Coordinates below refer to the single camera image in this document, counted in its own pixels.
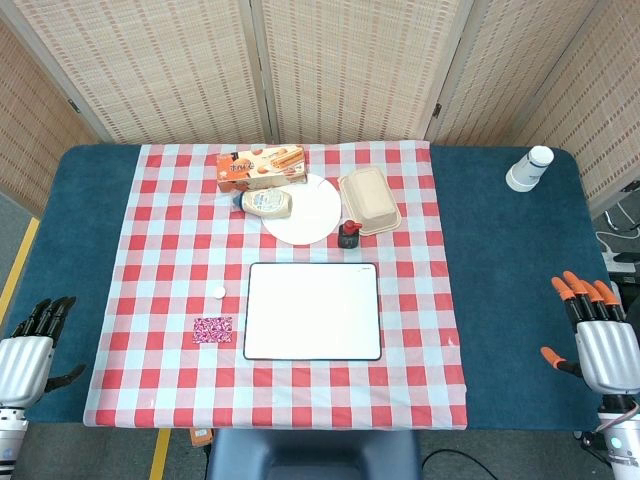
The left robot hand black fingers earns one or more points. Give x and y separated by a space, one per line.
25 360

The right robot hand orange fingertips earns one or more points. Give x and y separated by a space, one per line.
610 350

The pink patterned packet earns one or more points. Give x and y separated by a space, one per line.
213 331

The small white round cap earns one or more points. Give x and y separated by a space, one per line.
218 291

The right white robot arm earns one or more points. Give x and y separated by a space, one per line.
622 440

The white power strip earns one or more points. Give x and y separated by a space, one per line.
617 260

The dark blue table cover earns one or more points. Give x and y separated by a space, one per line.
500 250

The red white checkered tablecloth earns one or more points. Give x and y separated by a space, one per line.
175 250

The small orange box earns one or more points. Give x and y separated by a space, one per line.
201 436

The white paper cup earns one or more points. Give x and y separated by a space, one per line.
527 170

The woven folding screen panel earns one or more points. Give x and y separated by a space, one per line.
605 110
30 125
360 70
500 75
150 70

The black screen hinge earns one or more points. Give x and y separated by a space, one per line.
74 106
436 110

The beige lidded food container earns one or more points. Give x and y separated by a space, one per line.
370 197

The black bottle with red cap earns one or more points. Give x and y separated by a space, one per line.
348 237

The cream mayonnaise squeeze bottle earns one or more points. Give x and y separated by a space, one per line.
267 202

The white board with black edge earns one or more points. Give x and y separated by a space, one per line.
312 310

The orange biscuit box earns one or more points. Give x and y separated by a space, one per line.
260 167

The dark blue padded seat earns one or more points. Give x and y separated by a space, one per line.
315 452

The white round plate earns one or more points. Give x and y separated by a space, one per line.
312 220

